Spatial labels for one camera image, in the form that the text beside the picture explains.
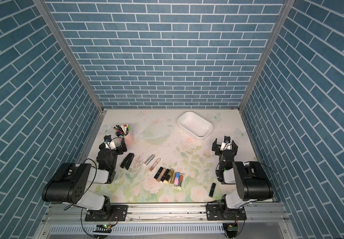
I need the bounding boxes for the green circuit board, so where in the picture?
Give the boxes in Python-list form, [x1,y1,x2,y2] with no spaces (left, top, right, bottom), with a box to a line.
[224,225,238,239]
[93,224,112,234]

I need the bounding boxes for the pink pen holder bucket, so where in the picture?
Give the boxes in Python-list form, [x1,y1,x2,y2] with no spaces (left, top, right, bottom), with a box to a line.
[122,130,135,147]

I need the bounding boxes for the pink nude lipstick tube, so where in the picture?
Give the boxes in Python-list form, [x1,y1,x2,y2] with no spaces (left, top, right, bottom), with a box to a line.
[149,158,161,171]

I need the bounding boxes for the white plastic storage box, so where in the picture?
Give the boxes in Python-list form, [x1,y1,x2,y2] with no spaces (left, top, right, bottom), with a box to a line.
[177,112,213,140]

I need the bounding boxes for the brown beige lipstick tube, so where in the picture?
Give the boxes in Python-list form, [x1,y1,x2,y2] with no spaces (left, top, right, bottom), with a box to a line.
[157,168,170,182]

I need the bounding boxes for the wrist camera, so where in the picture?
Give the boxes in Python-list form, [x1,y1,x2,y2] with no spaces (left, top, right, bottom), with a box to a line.
[221,136,231,150]
[104,135,115,149]

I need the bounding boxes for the blue pink lipstick tube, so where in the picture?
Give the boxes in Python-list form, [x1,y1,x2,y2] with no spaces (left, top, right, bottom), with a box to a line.
[174,172,180,186]

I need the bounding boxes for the pens in bucket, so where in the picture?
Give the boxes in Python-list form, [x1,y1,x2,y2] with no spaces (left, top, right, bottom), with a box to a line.
[112,124,131,137]

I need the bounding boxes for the right green circuit board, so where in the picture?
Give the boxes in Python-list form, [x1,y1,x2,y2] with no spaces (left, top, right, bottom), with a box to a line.
[224,225,238,239]

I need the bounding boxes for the black gold lipstick tube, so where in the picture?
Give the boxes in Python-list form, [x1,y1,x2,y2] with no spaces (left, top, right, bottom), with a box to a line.
[164,169,174,182]

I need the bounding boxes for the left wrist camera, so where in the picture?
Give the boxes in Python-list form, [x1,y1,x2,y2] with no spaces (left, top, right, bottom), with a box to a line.
[104,135,115,149]

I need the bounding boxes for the silver lipstick tube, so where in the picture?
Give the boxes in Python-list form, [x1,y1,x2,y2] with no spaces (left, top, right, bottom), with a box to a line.
[145,154,155,165]

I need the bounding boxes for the left green circuit board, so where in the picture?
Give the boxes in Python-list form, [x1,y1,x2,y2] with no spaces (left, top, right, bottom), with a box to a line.
[93,224,112,234]

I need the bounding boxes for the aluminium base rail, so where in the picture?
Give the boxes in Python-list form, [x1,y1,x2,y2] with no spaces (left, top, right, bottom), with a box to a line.
[40,202,292,225]

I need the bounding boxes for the black stapler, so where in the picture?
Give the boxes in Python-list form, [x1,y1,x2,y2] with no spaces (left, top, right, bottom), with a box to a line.
[120,153,135,170]

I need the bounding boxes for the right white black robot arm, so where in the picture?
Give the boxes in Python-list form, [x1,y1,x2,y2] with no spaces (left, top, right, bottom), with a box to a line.
[206,136,274,221]

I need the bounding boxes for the dark red lipstick tube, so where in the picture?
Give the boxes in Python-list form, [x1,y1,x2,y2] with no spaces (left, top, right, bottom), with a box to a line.
[178,174,183,187]

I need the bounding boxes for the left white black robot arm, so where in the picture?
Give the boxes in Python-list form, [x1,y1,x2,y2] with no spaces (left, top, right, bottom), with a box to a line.
[42,135,128,222]

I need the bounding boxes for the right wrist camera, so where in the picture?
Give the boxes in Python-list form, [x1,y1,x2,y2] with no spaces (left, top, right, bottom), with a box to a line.
[221,136,231,150]

